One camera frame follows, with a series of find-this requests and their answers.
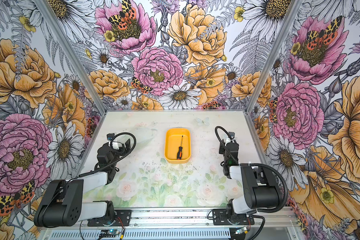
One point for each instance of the black orange handled screwdriver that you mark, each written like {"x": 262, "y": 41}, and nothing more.
{"x": 180, "y": 150}

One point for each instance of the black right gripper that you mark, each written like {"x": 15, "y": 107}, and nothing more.
{"x": 222, "y": 146}

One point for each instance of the yellow plastic bin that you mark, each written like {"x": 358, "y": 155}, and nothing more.
{"x": 172, "y": 143}

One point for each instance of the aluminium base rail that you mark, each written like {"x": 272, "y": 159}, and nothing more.
{"x": 206, "y": 223}

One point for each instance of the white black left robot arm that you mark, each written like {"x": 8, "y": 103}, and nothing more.
{"x": 62, "y": 204}

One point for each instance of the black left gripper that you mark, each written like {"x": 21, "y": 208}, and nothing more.
{"x": 123, "y": 148}

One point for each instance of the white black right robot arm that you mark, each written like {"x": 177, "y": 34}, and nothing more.
{"x": 261, "y": 191}

